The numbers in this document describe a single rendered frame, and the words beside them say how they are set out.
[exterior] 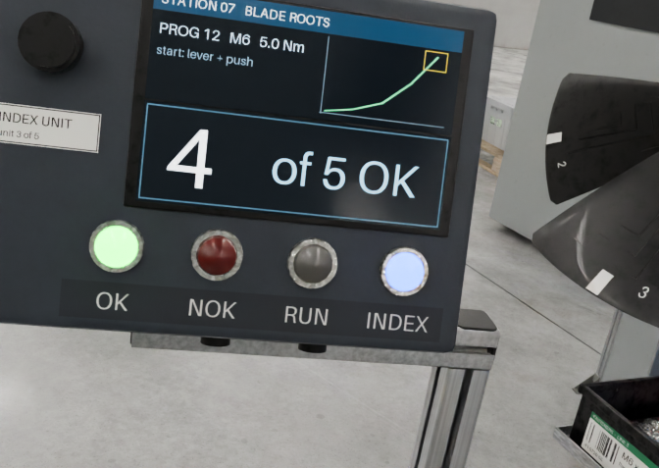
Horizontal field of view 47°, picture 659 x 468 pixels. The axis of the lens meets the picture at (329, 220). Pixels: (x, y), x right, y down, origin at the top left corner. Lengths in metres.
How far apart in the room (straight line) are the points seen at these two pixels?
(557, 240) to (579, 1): 2.93
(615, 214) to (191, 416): 1.49
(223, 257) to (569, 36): 3.58
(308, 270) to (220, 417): 1.85
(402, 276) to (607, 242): 0.63
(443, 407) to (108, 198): 0.27
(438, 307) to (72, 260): 0.19
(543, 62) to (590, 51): 0.30
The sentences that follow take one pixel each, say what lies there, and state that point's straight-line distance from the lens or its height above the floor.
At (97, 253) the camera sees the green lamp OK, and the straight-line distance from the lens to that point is 0.39.
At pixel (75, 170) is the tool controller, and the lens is 0.39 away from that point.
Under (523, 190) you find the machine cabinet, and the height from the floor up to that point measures 0.28.
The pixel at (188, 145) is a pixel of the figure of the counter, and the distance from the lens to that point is 0.39.
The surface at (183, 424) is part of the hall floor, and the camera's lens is 2.19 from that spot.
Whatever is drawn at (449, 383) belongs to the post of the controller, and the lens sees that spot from 0.52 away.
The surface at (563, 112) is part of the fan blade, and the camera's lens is 1.32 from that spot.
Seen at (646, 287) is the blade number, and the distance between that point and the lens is 0.98.
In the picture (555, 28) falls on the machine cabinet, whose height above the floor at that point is 1.10.
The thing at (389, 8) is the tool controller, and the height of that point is 1.25.
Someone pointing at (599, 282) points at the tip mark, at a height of 0.94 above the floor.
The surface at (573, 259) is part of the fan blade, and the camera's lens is 1.01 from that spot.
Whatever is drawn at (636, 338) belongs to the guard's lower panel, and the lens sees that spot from 2.60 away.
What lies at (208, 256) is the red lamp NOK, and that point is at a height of 1.12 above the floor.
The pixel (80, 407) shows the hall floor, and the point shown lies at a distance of 2.24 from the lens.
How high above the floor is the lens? 1.27
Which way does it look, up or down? 19 degrees down
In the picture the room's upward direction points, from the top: 9 degrees clockwise
